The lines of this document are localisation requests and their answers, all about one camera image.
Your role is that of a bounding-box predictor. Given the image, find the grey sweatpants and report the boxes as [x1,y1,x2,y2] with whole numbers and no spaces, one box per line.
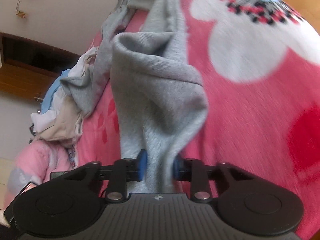
[61,0,208,193]

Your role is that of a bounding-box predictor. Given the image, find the pink padded jacket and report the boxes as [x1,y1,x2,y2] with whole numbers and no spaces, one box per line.
[4,140,78,207]

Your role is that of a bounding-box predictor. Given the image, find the beige garment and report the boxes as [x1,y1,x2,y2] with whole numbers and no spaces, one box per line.
[37,96,83,148]

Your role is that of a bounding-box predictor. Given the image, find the light blue garment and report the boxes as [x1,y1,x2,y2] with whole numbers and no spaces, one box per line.
[41,69,70,114]

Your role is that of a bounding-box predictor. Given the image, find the white garment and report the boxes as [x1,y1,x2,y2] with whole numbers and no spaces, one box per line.
[30,47,98,134]

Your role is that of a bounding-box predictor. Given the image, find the pink floral blanket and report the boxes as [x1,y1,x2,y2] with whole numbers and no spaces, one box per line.
[76,0,319,239]

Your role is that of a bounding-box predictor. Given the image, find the wooden door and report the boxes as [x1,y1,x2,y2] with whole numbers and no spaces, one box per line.
[1,33,80,102]

